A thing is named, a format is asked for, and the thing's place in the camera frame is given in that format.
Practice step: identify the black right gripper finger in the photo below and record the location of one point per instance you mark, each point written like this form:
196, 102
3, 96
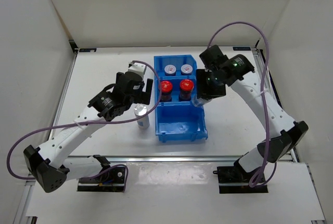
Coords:
217, 95
201, 79

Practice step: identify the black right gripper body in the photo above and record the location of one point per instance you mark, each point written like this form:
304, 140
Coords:
213, 84

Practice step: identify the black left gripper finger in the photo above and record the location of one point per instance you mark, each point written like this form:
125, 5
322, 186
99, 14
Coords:
149, 86
142, 99

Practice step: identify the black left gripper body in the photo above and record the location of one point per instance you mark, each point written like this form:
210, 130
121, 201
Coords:
128, 103

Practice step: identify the silver-lid spice bottle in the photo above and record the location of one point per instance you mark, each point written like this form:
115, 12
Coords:
200, 102
140, 111

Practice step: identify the grey-lid dark jar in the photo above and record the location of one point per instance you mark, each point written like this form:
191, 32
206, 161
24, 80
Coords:
186, 69
170, 70

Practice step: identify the red-lid sauce jar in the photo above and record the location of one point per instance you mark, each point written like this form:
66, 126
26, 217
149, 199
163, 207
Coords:
186, 89
166, 91

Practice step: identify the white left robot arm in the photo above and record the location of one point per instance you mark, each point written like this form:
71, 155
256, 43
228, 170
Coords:
49, 163

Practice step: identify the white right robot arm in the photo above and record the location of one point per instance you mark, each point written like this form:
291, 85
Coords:
282, 132

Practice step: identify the blue three-compartment plastic bin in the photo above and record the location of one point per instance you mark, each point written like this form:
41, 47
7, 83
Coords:
178, 120

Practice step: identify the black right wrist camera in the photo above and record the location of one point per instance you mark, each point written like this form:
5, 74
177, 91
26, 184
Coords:
213, 58

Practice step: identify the aluminium front table rail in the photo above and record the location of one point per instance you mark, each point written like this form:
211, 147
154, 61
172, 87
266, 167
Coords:
169, 158

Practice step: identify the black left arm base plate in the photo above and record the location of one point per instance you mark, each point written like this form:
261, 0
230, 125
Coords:
114, 180

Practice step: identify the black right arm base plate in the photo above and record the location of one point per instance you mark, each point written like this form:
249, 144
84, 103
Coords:
232, 181

